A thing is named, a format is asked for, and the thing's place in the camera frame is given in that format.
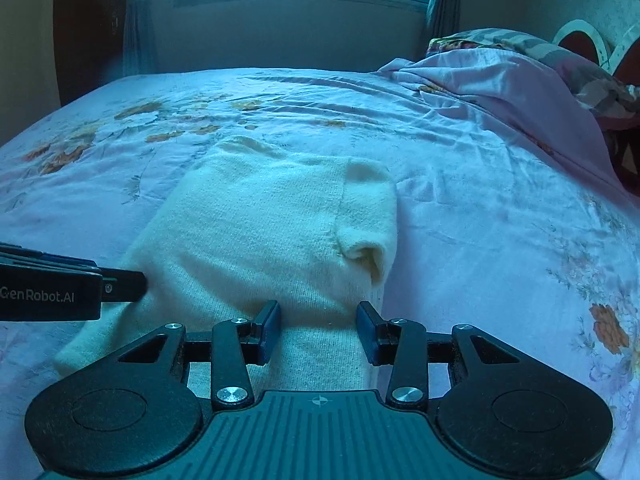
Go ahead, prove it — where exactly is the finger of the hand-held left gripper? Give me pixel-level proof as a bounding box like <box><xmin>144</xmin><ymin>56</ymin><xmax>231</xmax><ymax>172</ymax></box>
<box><xmin>100</xmin><ymin>268</ymin><xmax>148</xmax><ymax>304</ymax></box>

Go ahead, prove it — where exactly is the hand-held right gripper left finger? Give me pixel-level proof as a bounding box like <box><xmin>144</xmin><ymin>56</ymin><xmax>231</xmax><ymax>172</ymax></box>
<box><xmin>117</xmin><ymin>299</ymin><xmax>282</xmax><ymax>411</ymax></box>

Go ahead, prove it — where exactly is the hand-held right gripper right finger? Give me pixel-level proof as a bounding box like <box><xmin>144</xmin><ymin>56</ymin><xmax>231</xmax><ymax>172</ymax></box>
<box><xmin>357</xmin><ymin>300</ymin><xmax>524</xmax><ymax>407</ymax></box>

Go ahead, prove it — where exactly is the cream knitted sweater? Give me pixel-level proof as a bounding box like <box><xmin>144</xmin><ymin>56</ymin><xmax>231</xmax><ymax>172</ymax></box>
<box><xmin>54</xmin><ymin>135</ymin><xmax>399</xmax><ymax>397</ymax></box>

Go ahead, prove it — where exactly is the floral bed sheet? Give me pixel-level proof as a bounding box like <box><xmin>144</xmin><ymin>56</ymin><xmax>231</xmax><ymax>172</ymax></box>
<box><xmin>0</xmin><ymin>67</ymin><xmax>640</xmax><ymax>480</ymax></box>

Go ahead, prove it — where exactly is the dark wooden cabinet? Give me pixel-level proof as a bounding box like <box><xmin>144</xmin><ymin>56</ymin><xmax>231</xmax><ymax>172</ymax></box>
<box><xmin>52</xmin><ymin>0</ymin><xmax>129</xmax><ymax>109</ymax></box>

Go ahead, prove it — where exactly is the grey curtain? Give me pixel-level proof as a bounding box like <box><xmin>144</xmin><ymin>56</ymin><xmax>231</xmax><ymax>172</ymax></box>
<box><xmin>122</xmin><ymin>0</ymin><xmax>162</xmax><ymax>79</ymax></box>
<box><xmin>425</xmin><ymin>0</ymin><xmax>461</xmax><ymax>44</ymax></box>

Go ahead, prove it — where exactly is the pink blanket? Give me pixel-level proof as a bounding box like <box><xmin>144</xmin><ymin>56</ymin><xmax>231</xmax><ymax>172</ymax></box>
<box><xmin>377</xmin><ymin>52</ymin><xmax>626</xmax><ymax>196</ymax></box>

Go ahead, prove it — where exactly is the patterned pillow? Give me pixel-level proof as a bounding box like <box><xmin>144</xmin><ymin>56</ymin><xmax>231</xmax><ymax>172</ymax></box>
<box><xmin>425</xmin><ymin>28</ymin><xmax>640</xmax><ymax>111</ymax></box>

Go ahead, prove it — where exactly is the white and red headboard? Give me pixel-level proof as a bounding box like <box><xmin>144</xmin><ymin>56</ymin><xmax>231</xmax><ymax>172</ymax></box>
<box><xmin>552</xmin><ymin>19</ymin><xmax>640</xmax><ymax>86</ymax></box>

